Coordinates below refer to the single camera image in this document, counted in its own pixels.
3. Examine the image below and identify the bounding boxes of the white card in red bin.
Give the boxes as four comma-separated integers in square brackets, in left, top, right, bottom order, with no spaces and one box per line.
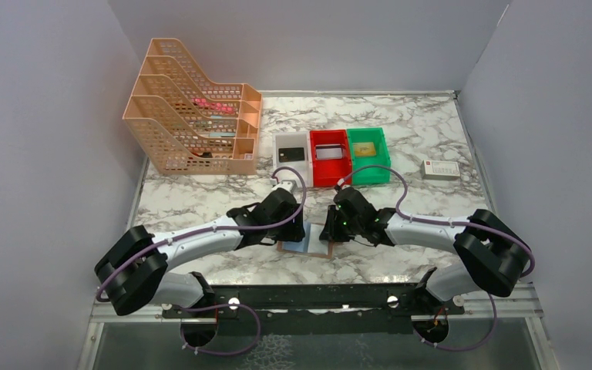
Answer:
[315,145,344,160]

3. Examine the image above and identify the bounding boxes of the green plastic bin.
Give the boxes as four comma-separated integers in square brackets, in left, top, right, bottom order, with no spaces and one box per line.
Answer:
[346,127,391,185]

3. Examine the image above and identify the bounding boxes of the light blue credit card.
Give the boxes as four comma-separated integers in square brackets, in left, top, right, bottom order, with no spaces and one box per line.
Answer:
[282,224,331,257]

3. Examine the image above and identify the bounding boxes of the red plastic bin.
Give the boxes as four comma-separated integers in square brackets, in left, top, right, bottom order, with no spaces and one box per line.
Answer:
[309,129,352,187]

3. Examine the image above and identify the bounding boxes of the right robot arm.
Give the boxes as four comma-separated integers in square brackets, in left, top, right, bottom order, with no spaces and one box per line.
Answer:
[319,187,535,314]

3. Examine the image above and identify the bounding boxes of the white box with red label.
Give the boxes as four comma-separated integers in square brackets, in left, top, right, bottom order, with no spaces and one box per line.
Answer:
[421,160,461,180]

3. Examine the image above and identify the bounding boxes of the gold card in green bin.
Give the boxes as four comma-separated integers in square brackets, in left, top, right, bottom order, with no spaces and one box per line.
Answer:
[353,142,377,157]

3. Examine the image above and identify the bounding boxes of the black mounting rail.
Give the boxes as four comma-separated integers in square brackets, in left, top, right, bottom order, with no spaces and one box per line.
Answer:
[162,282,465,336]

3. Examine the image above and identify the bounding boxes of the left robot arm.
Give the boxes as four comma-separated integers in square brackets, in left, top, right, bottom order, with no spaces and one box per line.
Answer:
[94,187,304,317]

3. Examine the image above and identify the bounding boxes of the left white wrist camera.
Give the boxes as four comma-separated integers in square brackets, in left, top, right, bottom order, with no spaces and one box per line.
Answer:
[276,180,298,193]

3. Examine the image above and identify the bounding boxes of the white plastic bin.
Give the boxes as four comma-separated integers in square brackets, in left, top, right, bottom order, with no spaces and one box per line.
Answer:
[272,131,314,188]

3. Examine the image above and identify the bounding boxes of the red black stamp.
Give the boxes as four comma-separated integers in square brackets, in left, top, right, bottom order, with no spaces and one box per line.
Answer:
[193,151,214,158]

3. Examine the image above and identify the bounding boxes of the aluminium frame rail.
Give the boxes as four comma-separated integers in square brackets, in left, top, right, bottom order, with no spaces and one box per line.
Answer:
[89,283,545,324]

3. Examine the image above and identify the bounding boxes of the black credit card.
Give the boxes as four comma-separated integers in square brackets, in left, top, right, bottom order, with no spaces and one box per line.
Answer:
[277,147,306,163]

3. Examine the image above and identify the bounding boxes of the pink items in organizer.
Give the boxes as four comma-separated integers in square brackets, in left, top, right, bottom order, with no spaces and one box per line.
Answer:
[192,98,235,115]

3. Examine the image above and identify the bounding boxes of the peach plastic file organizer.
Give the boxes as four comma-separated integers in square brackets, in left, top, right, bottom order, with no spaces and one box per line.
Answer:
[123,38,263,175]

